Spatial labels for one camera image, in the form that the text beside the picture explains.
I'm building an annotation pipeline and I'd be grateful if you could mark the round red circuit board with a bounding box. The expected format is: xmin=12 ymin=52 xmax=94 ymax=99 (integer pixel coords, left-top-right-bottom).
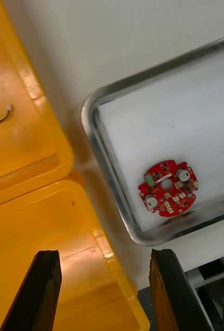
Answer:
xmin=138 ymin=159 xmax=200 ymax=218

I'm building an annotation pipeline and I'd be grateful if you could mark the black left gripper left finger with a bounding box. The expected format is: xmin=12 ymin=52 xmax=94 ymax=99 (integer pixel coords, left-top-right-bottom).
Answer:
xmin=0 ymin=249 xmax=63 ymax=331

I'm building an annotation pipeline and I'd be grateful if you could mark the white sheet liner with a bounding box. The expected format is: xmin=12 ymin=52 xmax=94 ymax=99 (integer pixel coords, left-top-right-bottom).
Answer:
xmin=95 ymin=46 xmax=224 ymax=233

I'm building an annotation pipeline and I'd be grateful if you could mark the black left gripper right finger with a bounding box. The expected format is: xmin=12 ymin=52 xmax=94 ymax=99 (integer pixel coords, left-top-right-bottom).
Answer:
xmin=148 ymin=248 xmax=213 ymax=331

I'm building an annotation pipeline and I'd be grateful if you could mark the black wire harness white connector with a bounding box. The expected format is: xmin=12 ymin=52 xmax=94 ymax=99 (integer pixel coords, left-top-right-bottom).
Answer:
xmin=0 ymin=103 xmax=13 ymax=125

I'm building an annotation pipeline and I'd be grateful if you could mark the steel tray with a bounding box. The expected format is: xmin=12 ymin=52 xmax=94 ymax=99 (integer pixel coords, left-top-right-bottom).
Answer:
xmin=81 ymin=33 xmax=224 ymax=247

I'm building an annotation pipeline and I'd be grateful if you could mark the white metal frame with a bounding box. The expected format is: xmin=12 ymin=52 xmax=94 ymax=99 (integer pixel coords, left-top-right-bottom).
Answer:
xmin=185 ymin=254 xmax=224 ymax=331

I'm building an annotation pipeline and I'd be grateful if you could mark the yellow-orange plastic bin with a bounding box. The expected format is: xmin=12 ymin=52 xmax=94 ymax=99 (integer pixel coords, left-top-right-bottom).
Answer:
xmin=0 ymin=170 xmax=151 ymax=331
xmin=0 ymin=0 xmax=75 ymax=210

